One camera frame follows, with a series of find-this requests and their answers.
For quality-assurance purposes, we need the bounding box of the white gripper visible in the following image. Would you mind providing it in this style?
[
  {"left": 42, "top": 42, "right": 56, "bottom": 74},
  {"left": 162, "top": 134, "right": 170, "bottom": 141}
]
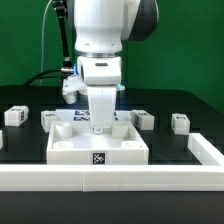
[{"left": 77, "top": 56, "right": 121, "bottom": 134}]

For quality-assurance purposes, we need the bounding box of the white square table top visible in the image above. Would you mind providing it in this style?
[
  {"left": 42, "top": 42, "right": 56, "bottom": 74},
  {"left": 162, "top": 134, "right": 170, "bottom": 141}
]
[{"left": 46, "top": 121, "right": 149, "bottom": 165}]

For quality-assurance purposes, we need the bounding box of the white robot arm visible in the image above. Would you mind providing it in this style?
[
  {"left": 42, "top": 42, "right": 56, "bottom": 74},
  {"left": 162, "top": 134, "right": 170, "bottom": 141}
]
[{"left": 68, "top": 0, "right": 159, "bottom": 133}]

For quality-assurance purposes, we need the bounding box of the white marker sheet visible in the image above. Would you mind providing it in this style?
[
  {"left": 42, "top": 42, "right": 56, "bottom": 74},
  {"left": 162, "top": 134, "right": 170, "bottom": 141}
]
[{"left": 55, "top": 109, "right": 131, "bottom": 123}]

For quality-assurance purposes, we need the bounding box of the white part left edge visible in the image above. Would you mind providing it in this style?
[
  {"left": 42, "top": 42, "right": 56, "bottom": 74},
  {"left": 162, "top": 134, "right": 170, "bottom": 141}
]
[{"left": 0, "top": 130, "right": 3, "bottom": 150}]

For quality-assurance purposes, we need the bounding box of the white U-shaped fence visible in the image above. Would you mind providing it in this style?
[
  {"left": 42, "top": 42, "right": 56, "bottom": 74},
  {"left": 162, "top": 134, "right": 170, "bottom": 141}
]
[{"left": 0, "top": 133, "right": 224, "bottom": 192}]

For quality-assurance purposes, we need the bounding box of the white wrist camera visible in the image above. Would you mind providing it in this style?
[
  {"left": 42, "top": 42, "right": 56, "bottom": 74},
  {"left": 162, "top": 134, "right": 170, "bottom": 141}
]
[{"left": 62, "top": 75, "right": 87, "bottom": 104}]

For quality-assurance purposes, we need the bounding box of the black cable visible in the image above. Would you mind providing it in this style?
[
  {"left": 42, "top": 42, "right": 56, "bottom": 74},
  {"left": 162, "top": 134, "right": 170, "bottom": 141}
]
[{"left": 22, "top": 68, "right": 74, "bottom": 88}]

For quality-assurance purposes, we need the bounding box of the white cable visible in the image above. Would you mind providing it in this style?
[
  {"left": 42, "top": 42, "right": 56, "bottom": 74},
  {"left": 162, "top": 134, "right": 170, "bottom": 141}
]
[{"left": 39, "top": 0, "right": 54, "bottom": 87}]

